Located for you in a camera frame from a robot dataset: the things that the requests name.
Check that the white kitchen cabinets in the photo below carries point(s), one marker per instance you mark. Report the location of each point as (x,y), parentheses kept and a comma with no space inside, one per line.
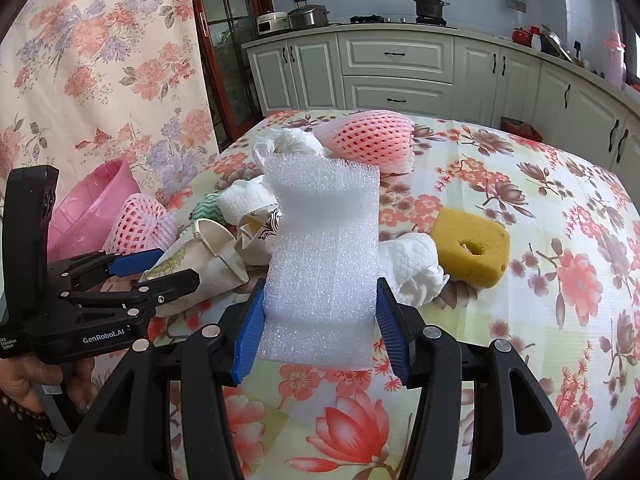
(395,55)

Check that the yellow sponge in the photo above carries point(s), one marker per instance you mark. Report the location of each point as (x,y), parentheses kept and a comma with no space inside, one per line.
(460,265)

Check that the window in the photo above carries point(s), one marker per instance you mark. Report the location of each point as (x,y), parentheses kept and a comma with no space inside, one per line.
(634,55)

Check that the patterned paper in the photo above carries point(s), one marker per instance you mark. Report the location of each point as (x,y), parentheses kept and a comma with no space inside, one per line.
(257,235)

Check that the crushed printed paper cup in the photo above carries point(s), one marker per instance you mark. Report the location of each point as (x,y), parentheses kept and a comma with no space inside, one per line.
(210,250)

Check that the gas stove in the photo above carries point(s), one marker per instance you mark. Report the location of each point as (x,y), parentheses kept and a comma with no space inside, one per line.
(370,19)

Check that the floral tablecloth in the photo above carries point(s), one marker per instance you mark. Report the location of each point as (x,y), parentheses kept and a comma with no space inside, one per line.
(500,360)

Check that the steel pressure cooker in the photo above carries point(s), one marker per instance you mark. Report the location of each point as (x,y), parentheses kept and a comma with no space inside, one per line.
(307,17)

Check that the pink thermos jug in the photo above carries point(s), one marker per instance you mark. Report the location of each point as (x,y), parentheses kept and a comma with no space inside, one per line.
(615,60)

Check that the red kettle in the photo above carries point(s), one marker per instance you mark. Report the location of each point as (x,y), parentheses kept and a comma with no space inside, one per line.
(521,36)

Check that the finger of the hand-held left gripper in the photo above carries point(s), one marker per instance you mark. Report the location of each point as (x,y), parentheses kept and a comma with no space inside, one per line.
(135,261)
(175,282)

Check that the white rice cooker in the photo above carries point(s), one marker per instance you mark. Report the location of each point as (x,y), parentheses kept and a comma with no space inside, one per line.
(272,22)

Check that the pink bin bag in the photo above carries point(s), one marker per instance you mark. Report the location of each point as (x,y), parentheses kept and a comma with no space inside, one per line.
(85,210)

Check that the large pink foam fruit net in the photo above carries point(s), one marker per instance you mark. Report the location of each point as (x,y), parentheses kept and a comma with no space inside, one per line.
(370,135)

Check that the person's left hand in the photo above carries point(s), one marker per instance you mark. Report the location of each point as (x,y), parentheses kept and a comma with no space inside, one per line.
(17,380)

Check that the white foam sheet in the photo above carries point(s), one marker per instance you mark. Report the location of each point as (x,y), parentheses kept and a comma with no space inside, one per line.
(320,260)

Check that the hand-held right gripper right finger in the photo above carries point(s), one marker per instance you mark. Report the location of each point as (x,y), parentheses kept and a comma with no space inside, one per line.
(392,330)

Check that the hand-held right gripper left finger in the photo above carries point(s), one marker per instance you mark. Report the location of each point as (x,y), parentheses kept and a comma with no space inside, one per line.
(248,330)

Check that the green striped cloth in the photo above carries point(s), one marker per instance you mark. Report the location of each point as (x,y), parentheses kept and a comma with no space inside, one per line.
(205,207)

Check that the red floor basket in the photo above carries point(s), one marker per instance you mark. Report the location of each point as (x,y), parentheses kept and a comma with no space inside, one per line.
(521,130)

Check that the white plastic bag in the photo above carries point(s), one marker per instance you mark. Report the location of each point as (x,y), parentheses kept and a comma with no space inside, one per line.
(295,142)

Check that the black cooking pot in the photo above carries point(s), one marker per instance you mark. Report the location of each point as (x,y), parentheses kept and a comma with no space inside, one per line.
(429,6)

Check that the crumpled white paper towel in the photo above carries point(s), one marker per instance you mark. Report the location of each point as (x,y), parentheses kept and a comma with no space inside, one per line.
(410,265)
(245,200)

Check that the single wall socket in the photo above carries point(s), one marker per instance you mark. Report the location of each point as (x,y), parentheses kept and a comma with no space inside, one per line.
(516,4)

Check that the small pink foam fruit net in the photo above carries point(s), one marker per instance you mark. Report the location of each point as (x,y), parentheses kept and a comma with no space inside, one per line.
(140,220)

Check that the red wooden door frame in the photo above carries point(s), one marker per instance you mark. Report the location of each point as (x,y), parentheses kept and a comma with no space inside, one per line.
(200,35)

